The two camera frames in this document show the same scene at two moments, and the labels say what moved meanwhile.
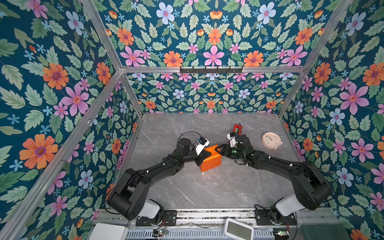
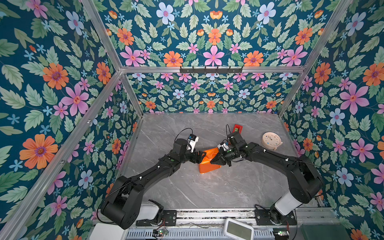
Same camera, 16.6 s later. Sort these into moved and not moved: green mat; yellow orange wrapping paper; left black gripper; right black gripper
Moved: right black gripper
Not moved: green mat; left black gripper; yellow orange wrapping paper
